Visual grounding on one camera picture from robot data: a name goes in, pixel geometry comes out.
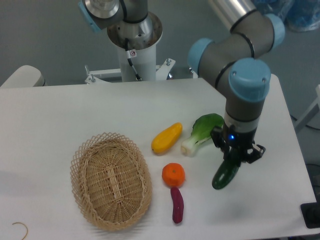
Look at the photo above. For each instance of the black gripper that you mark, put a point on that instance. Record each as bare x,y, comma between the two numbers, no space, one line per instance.
226,138

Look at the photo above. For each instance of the dark green cucumber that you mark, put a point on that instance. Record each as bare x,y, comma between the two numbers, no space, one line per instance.
227,170

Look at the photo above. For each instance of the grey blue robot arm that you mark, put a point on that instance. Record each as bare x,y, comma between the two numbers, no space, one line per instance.
233,66

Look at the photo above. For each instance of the green bok choy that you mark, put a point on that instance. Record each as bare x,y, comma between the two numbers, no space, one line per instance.
201,132

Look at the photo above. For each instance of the orange tangerine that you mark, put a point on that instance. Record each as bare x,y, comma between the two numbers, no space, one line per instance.
173,175

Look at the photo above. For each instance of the yellow mango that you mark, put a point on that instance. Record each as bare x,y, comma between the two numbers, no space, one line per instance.
167,138

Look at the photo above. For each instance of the purple sweet potato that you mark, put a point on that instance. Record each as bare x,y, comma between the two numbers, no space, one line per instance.
178,205

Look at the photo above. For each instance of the black device at table edge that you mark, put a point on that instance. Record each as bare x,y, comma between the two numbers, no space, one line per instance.
311,214

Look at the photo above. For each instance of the woven wicker basket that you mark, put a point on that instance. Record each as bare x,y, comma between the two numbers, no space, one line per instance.
111,182

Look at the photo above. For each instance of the blue plastic bag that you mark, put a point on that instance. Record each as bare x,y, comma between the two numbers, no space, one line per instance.
299,15

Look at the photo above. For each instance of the white chair armrest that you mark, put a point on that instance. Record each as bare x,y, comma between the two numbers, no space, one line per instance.
25,76

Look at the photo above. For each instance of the white frame at right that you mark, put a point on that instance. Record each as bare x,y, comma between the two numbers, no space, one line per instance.
309,113

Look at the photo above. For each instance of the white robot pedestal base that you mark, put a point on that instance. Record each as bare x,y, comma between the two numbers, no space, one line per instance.
138,60

